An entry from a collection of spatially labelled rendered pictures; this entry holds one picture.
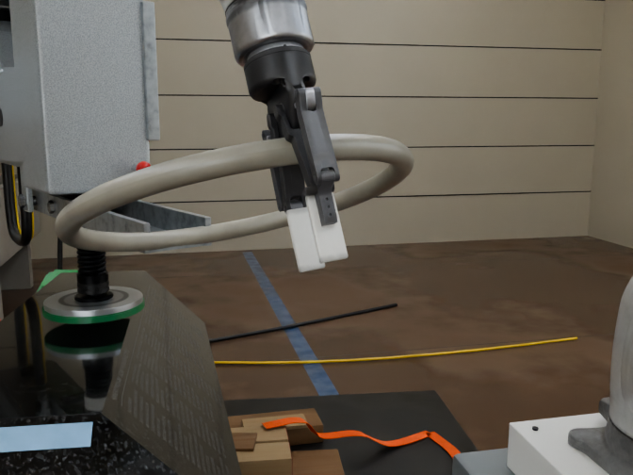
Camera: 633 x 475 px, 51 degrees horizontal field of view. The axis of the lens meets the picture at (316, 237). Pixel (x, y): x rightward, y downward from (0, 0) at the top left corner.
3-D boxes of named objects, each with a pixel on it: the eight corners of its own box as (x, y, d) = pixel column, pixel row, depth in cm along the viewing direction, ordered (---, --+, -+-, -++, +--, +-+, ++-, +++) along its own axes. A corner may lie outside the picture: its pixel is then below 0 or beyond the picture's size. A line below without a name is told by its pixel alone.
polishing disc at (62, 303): (143, 288, 162) (142, 283, 161) (142, 312, 141) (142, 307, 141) (50, 293, 156) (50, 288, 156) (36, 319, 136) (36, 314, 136)
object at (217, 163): (20, 269, 97) (17, 249, 97) (293, 234, 126) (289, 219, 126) (134, 165, 57) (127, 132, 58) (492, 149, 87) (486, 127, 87)
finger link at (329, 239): (331, 192, 68) (333, 191, 67) (346, 258, 67) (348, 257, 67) (304, 197, 67) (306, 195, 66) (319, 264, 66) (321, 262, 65)
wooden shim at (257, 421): (244, 434, 252) (244, 430, 251) (241, 422, 261) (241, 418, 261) (308, 428, 257) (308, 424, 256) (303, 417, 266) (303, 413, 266)
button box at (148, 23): (134, 139, 146) (127, 6, 141) (145, 139, 147) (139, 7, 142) (148, 140, 140) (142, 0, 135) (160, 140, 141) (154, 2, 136)
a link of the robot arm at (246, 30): (290, 27, 79) (301, 74, 78) (217, 31, 75) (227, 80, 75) (316, -13, 70) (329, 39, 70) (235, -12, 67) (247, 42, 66)
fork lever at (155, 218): (16, 210, 158) (14, 189, 157) (96, 204, 169) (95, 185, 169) (122, 256, 104) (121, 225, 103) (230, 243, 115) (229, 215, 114)
